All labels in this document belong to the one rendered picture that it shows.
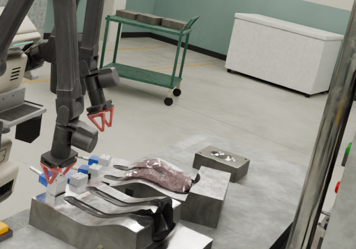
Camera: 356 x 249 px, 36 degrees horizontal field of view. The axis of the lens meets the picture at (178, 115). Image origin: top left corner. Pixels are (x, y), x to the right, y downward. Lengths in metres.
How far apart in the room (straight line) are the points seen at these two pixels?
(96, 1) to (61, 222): 0.78
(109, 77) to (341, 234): 1.19
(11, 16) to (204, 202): 0.86
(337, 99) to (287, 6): 7.89
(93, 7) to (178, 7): 8.32
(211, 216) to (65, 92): 0.67
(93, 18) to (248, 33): 6.63
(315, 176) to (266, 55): 7.05
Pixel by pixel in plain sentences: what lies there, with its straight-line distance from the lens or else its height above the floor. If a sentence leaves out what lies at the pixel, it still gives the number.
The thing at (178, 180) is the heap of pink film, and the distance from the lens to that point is 1.96.
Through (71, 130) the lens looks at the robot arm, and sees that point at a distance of 1.61.
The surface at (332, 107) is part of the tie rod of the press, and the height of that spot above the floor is 1.39.
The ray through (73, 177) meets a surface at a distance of 1.81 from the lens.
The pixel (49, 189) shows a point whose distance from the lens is 1.74.
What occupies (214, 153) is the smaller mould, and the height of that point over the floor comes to 0.86.
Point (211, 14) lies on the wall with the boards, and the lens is 9.87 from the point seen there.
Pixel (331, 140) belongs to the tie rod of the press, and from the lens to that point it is 1.35.
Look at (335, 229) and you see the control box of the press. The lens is 1.03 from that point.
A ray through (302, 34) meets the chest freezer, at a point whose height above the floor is 0.88.
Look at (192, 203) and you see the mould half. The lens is 1.88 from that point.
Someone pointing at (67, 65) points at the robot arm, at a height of 1.31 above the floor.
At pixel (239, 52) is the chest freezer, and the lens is 8.60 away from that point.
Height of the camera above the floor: 1.67
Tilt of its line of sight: 16 degrees down
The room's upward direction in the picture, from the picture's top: 11 degrees clockwise
